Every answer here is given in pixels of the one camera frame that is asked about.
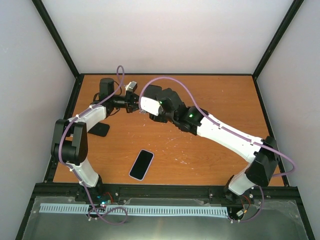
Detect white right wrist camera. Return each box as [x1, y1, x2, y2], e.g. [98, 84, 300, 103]
[139, 96, 161, 116]

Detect black phone case on table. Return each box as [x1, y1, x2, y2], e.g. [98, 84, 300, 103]
[88, 122, 110, 137]

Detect light blue cable duct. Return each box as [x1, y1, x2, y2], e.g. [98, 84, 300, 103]
[39, 203, 228, 218]

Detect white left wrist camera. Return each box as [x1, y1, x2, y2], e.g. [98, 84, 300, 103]
[125, 81, 138, 93]

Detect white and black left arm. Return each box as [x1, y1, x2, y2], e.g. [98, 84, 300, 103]
[51, 78, 139, 202]

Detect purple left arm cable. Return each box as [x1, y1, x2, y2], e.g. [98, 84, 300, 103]
[58, 65, 129, 225]

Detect black frame post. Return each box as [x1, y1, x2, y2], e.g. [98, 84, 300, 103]
[32, 0, 80, 80]
[252, 0, 304, 81]

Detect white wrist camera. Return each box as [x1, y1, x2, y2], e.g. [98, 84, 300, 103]
[125, 81, 138, 93]
[139, 96, 161, 116]

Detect black left frame post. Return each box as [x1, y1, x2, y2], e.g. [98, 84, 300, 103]
[32, 0, 80, 80]

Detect phone with lilac case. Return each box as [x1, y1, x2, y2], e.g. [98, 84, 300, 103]
[129, 149, 155, 181]

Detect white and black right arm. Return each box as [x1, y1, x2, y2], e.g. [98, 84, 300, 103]
[140, 84, 280, 201]

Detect black frame rail base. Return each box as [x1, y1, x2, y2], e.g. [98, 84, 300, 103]
[31, 182, 302, 207]

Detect black right frame post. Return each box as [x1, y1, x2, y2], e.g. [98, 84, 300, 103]
[252, 0, 304, 81]

